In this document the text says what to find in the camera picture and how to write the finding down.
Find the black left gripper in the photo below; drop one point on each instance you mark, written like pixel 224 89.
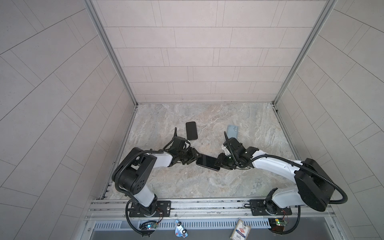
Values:
pixel 192 156

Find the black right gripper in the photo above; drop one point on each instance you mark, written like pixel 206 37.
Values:
pixel 220 162

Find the purple-edged phone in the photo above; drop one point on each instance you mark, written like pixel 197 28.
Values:
pixel 191 130
pixel 207 162

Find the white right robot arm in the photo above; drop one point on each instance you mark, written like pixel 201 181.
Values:
pixel 313 188

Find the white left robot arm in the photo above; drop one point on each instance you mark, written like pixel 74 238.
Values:
pixel 131 175

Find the light blue phone case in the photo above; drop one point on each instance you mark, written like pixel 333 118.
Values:
pixel 232 131

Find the red white card tag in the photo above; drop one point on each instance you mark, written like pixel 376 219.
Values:
pixel 241 231

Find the blue white sticker tag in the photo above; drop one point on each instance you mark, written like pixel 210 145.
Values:
pixel 180 231

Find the right circuit board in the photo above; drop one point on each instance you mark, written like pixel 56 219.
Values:
pixel 278 225

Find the circuit board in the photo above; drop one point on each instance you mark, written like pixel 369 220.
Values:
pixel 278 225
pixel 149 226

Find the left circuit board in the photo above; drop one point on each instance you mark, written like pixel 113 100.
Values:
pixel 149 226

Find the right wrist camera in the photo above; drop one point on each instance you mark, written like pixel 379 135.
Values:
pixel 225 148

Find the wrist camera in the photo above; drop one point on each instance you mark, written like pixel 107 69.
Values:
pixel 179 143
pixel 225 148

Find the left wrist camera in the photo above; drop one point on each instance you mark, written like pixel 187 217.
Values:
pixel 179 143

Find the aluminium right corner post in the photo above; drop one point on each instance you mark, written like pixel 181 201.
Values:
pixel 324 14

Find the aluminium corner post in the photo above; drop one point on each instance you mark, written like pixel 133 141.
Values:
pixel 324 14
pixel 90 7

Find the aluminium left corner post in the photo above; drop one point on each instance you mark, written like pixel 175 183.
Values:
pixel 90 7

